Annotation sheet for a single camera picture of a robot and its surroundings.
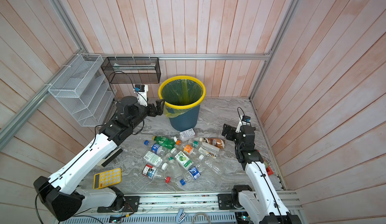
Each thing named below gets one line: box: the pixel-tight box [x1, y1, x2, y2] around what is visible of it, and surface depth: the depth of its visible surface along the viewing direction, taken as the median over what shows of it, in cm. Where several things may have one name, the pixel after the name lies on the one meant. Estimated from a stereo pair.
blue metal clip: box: [175, 208, 187, 224], surface depth 70 cm
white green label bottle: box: [143, 150, 163, 167], surface depth 87 cm
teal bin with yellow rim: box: [157, 75, 207, 132], surface depth 87 cm
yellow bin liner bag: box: [161, 78, 203, 119], surface depth 97 cm
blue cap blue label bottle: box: [179, 163, 206, 186], surface depth 82 cm
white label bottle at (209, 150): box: [198, 142, 221, 159], surface depth 91 cm
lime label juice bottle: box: [174, 150, 194, 171], surface depth 86 cm
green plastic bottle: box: [151, 135, 177, 150], surface depth 95 cm
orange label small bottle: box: [182, 144, 195, 155], surface depth 90 cm
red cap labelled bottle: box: [141, 164, 171, 184], surface depth 80 cm
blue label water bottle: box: [144, 140, 171, 158], surface depth 90 cm
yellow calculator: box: [92, 167, 122, 190], surface depth 82 cm
